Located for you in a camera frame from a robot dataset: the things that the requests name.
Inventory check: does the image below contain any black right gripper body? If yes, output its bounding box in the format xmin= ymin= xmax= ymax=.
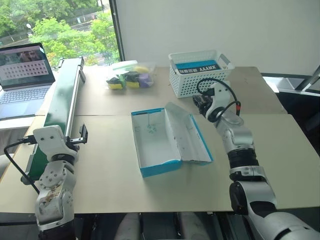
xmin=196 ymin=93 xmax=214 ymax=115

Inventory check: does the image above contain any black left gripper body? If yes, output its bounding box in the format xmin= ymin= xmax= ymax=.
xmin=65 ymin=136 xmax=84 ymax=152

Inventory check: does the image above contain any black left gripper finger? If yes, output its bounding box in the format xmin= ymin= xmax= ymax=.
xmin=79 ymin=123 xmax=89 ymax=146

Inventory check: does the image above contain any green conveyor belt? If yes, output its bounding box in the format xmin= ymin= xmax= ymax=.
xmin=19 ymin=56 xmax=87 ymax=186

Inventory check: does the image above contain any blue cardboard box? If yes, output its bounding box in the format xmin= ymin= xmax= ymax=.
xmin=130 ymin=101 xmax=215 ymax=179

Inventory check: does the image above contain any white plastic perforated basket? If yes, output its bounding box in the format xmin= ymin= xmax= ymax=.
xmin=167 ymin=49 xmax=236 ymax=99

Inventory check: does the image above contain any blue printed carton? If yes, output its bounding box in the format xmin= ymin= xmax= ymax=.
xmin=174 ymin=59 xmax=223 ymax=75

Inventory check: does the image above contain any purple sponge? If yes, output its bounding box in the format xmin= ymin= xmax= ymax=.
xmin=138 ymin=73 xmax=154 ymax=89

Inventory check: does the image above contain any yellow and black sponge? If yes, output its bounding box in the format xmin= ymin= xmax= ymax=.
xmin=125 ymin=71 xmax=141 ymax=89
xmin=107 ymin=77 xmax=125 ymax=90

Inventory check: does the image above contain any clear plastic bag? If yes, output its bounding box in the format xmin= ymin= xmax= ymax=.
xmin=104 ymin=59 xmax=158 ymax=91

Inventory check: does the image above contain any grey open laptop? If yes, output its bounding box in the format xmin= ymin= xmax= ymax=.
xmin=0 ymin=42 xmax=57 ymax=121

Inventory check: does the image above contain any grey rounded shape under table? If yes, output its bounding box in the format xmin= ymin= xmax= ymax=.
xmin=179 ymin=212 xmax=211 ymax=240

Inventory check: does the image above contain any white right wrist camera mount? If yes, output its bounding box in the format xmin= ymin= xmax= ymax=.
xmin=205 ymin=82 xmax=232 ymax=122

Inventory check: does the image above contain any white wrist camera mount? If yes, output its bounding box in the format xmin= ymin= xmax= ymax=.
xmin=205 ymin=82 xmax=232 ymax=122
xmin=32 ymin=124 xmax=76 ymax=159

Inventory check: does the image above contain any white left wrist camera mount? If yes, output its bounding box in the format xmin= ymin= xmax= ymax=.
xmin=32 ymin=124 xmax=76 ymax=159

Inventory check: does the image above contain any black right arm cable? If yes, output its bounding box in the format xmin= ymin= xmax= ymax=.
xmin=196 ymin=78 xmax=242 ymax=119

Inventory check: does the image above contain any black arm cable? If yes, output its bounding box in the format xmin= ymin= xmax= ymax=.
xmin=3 ymin=136 xmax=41 ymax=195
xmin=196 ymin=78 xmax=242 ymax=119

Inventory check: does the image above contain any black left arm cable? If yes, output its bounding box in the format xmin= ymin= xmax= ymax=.
xmin=3 ymin=136 xmax=41 ymax=195

